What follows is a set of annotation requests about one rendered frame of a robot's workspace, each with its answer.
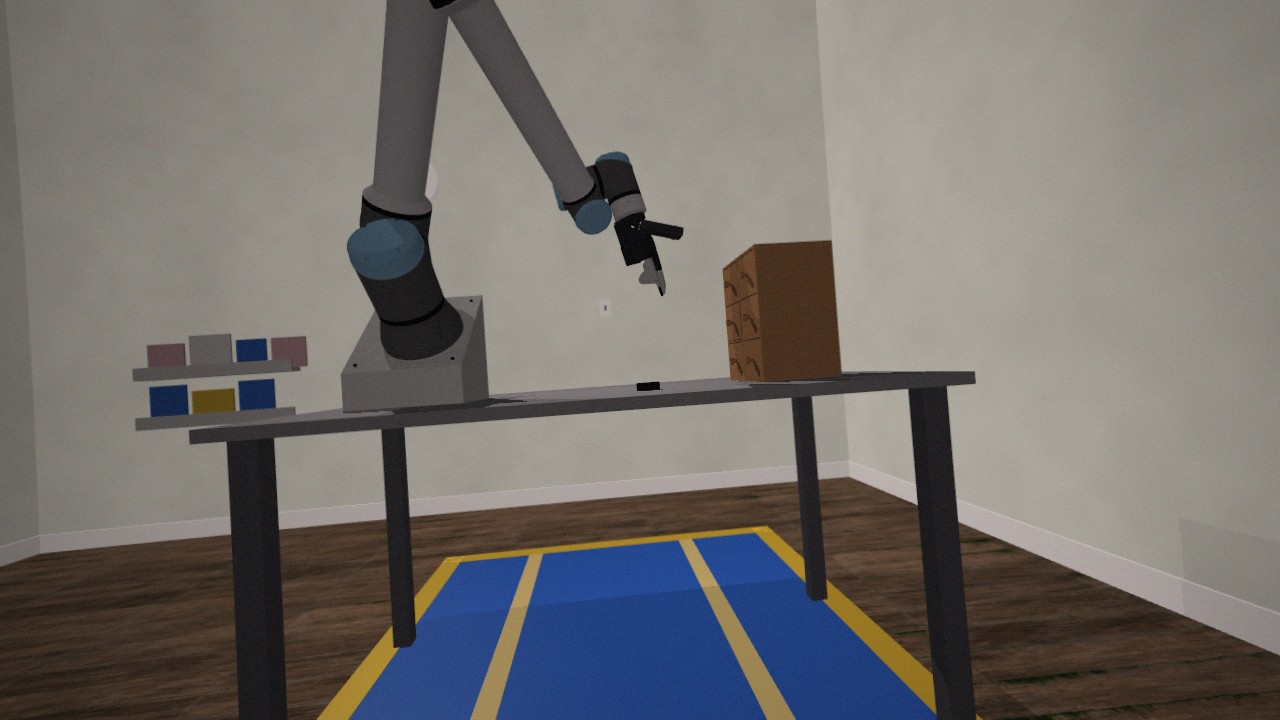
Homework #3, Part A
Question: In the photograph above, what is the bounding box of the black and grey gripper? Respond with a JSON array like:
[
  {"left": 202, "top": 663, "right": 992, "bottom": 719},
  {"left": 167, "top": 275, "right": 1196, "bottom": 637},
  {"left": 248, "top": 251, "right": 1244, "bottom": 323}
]
[{"left": 614, "top": 211, "right": 666, "bottom": 296}]

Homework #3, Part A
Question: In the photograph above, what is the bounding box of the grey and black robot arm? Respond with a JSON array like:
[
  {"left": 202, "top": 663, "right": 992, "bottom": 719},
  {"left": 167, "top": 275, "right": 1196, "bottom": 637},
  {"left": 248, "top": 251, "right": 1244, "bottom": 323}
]
[{"left": 347, "top": 0, "right": 646, "bottom": 360}]

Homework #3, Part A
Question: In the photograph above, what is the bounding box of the brown wooden chest of drawers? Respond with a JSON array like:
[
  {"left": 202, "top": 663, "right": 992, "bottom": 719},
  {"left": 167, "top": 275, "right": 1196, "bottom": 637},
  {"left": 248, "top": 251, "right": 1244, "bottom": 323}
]
[{"left": 723, "top": 240, "right": 842, "bottom": 382}]

